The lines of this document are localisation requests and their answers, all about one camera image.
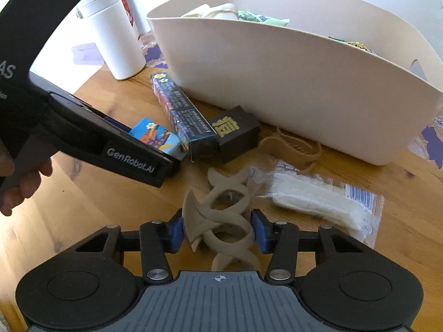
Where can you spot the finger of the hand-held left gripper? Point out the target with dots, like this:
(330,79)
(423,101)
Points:
(119,126)

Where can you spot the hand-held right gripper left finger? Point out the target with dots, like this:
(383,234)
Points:
(174,230)

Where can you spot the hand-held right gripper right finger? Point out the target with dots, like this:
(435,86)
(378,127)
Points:
(261,230)

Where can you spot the beige hair claw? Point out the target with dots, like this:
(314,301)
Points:
(238,228)

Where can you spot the small colourful box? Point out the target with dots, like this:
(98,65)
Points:
(155,136)

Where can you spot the beige plastic container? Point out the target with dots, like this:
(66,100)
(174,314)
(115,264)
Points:
(277,93)

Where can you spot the white cloth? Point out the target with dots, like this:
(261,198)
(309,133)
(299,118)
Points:
(214,12)

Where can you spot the light green snack packet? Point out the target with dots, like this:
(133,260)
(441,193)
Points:
(263,17)

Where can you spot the white green snack packet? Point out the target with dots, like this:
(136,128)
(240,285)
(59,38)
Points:
(353,45)

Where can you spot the person's left hand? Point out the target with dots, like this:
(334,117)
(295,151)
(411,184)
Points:
(31,183)

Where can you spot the clear packet of white sticks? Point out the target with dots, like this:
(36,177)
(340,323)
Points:
(311,193)

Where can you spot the long dark printed box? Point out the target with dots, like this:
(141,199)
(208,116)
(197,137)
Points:
(183,117)

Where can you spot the white thermos bottle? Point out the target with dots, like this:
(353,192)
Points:
(117,41)

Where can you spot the red carton box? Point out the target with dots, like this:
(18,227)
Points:
(127,10)

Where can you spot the small black box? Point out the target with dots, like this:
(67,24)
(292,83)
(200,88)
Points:
(235,131)

